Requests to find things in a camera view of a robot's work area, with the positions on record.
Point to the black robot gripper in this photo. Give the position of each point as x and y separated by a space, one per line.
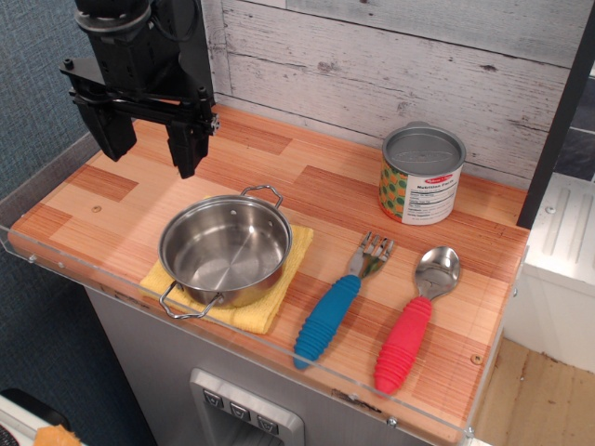
118 84

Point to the blue handled fork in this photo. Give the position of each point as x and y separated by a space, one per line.
320 327

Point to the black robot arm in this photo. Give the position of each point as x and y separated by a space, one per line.
116 7

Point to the stainless steel pot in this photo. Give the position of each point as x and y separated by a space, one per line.
225 251

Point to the yellow folded cloth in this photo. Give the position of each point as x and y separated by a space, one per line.
256 317

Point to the grey toy kitchen cabinet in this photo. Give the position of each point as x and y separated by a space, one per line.
158 355

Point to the toy food can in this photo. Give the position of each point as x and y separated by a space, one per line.
419 174

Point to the silver dispenser button panel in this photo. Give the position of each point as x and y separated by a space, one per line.
231 415

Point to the orange object at corner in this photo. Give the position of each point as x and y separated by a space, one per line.
55 436

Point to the white side cabinet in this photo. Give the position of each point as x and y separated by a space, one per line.
551 309

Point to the clear acrylic guard rail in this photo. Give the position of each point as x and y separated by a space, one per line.
98 222

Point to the red handled spoon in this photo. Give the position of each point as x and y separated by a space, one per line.
436 274

